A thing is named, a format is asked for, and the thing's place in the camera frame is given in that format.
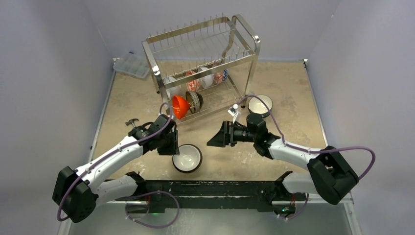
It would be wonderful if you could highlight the white bowl brown outside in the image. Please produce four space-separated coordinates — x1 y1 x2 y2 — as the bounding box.
172 144 203 173

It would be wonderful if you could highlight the beige bowl dark patterned outside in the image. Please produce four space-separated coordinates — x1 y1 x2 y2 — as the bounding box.
185 91 204 114

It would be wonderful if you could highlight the orange white floral bowl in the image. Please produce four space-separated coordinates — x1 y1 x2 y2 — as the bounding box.
186 70 200 92

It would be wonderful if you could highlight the stainless steel dish rack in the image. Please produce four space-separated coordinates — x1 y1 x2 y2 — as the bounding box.
142 14 260 124

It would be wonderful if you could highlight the orange diamond pattern bowl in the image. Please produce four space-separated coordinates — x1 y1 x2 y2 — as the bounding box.
213 69 229 85

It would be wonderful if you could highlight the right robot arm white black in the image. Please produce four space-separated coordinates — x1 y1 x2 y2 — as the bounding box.
207 114 360 205

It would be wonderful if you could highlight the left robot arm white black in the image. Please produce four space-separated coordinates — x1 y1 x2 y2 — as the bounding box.
52 114 179 223

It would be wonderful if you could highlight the white bowl teal outside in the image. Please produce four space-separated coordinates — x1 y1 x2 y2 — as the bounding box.
248 94 273 118

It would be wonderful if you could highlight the black hammer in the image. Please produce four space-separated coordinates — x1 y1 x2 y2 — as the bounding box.
125 118 139 128

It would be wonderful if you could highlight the white bowl red patterned outside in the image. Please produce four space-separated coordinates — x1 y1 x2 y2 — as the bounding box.
199 74 214 89

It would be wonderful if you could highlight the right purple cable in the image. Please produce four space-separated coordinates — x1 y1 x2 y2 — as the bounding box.
236 94 377 221

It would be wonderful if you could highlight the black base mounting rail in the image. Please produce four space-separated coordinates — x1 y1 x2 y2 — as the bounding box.
116 178 306 215

